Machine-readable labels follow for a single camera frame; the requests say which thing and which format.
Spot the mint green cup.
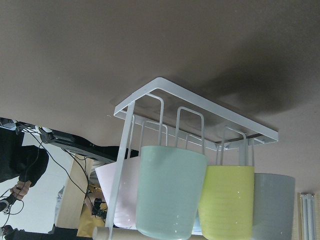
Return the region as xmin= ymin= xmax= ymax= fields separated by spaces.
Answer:
xmin=135 ymin=145 xmax=208 ymax=240

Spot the pink cup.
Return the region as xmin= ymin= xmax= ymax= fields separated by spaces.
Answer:
xmin=95 ymin=156 xmax=141 ymax=229

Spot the yellow cup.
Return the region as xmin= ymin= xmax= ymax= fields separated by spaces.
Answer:
xmin=198 ymin=165 xmax=255 ymax=240

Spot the grey cup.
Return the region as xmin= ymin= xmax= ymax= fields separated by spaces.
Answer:
xmin=251 ymin=173 xmax=296 ymax=240

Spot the white wire cup rack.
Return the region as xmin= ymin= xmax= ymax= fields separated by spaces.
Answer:
xmin=93 ymin=77 xmax=279 ymax=240

